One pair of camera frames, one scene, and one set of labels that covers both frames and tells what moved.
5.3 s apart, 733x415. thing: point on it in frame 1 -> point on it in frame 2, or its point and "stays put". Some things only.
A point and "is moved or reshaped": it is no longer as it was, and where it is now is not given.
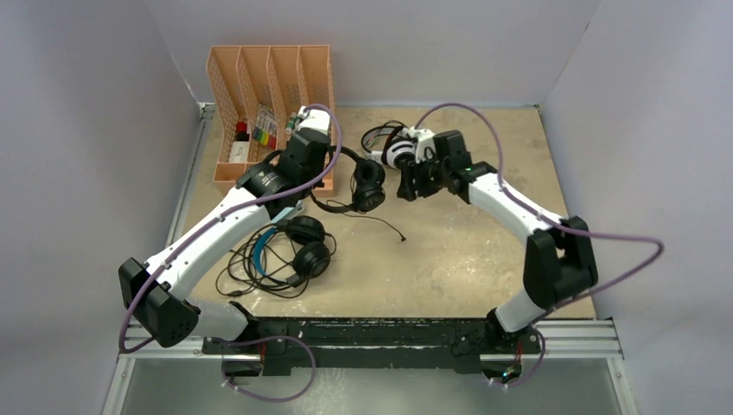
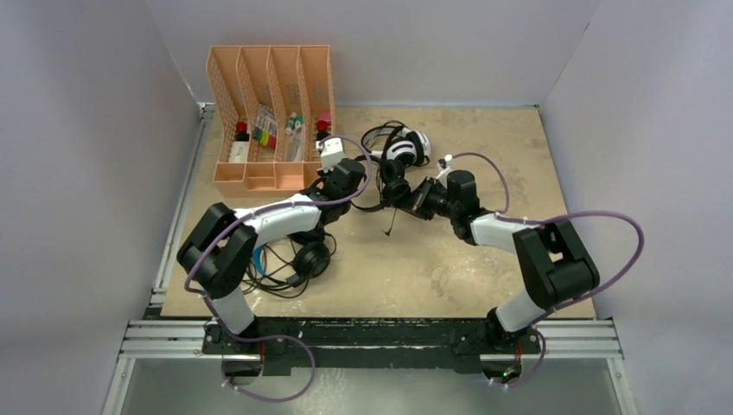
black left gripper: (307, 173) -> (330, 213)
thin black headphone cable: (380, 220) -> (394, 217)
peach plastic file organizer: (256, 92) stays put
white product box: (239, 151) stays put
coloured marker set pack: (265, 130) stays put
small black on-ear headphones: (368, 179) is moved or reshaped
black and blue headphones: (313, 256) stays put
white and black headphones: (390, 143) stays put
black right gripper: (407, 189) -> (419, 196)
